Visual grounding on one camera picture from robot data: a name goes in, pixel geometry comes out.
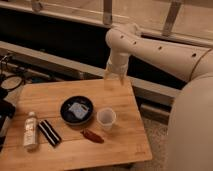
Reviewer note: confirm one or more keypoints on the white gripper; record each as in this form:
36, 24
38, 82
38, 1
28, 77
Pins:
117, 64

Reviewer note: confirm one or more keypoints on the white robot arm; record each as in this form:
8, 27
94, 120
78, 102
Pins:
190, 128

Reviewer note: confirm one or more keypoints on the clear plastic cup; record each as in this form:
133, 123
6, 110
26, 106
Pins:
106, 117

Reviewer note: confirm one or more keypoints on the blue sponge in bowl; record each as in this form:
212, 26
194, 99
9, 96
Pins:
79, 110

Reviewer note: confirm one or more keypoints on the black round bowl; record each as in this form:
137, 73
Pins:
69, 117

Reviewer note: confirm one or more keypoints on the wooden cutting board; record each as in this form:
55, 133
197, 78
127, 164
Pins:
126, 142

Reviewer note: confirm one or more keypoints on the reddish brown chili pepper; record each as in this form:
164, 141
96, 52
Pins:
92, 136

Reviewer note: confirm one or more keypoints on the black white striped block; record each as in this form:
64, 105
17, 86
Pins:
49, 132

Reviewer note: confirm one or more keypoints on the small white plastic bottle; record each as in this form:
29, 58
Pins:
30, 139

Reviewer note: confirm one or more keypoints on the black round device on left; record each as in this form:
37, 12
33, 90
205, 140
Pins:
11, 82

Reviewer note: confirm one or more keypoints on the black object at left edge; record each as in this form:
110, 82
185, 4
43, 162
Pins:
7, 111

